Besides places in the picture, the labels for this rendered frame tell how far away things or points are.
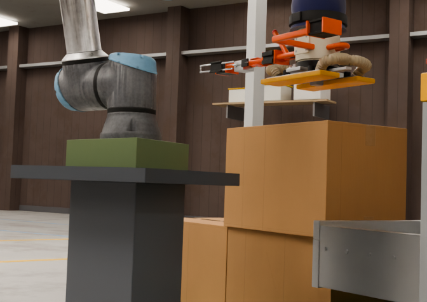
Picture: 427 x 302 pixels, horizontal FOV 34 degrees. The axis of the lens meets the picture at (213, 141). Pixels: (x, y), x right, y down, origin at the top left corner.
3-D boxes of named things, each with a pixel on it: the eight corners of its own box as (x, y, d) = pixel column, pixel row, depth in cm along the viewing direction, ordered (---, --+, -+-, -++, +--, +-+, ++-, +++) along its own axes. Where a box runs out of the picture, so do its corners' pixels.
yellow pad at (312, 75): (340, 77, 258) (340, 64, 258) (320, 74, 252) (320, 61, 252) (279, 86, 285) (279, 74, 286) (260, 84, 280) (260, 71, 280)
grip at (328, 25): (341, 35, 234) (342, 20, 235) (323, 31, 229) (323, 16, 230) (323, 39, 241) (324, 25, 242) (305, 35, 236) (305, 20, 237)
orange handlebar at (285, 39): (375, 46, 255) (375, 37, 255) (314, 34, 238) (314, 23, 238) (223, 74, 330) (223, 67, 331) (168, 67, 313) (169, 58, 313)
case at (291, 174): (405, 237, 258) (407, 128, 261) (325, 238, 236) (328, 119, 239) (298, 226, 308) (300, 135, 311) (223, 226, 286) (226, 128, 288)
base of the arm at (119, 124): (133, 138, 204) (134, 104, 205) (86, 140, 215) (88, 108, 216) (173, 143, 220) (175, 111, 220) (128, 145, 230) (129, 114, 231)
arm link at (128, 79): (136, 105, 208) (138, 47, 209) (91, 109, 216) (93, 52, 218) (166, 111, 221) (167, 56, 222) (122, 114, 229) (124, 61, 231)
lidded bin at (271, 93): (292, 103, 1164) (293, 86, 1166) (281, 100, 1128) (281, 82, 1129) (265, 104, 1191) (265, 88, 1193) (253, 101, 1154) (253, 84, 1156)
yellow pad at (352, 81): (375, 83, 269) (375, 70, 269) (357, 81, 263) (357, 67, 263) (313, 91, 296) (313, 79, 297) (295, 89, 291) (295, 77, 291)
